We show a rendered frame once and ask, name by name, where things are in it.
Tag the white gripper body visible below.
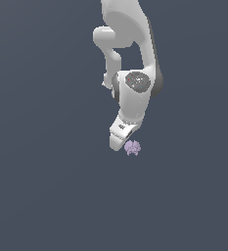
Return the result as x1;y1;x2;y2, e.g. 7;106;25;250
109;114;141;152

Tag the small lilac lumpy object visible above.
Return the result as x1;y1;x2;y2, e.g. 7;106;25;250
123;139;142;157

